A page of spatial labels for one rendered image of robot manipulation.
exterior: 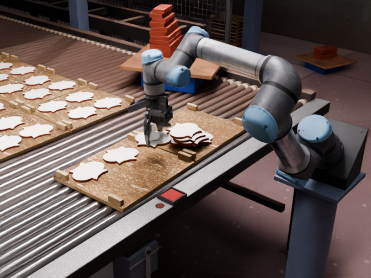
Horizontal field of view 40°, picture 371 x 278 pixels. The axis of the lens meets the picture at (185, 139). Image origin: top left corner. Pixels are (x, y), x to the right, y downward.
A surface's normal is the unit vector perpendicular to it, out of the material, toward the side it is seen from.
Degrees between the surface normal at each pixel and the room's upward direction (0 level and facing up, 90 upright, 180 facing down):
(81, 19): 90
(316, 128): 36
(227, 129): 0
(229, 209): 0
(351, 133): 44
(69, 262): 0
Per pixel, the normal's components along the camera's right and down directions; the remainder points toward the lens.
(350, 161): -0.40, -0.40
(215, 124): 0.02, -0.89
